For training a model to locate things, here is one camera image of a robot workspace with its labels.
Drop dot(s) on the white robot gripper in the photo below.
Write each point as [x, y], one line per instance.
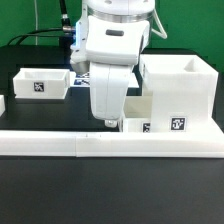
[112, 50]

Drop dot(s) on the white front drawer box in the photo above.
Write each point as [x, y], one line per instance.
[136, 115]

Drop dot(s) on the white drawer box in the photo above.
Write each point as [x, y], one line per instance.
[39, 83]
[136, 115]

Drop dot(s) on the white drawer cabinet housing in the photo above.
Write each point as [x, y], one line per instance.
[183, 89]

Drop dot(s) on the white rear drawer box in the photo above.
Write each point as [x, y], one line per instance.
[39, 83]

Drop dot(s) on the white marker sheet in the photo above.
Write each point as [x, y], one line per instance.
[77, 80]

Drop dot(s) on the white L-shaped fence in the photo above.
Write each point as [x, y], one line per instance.
[206, 144]

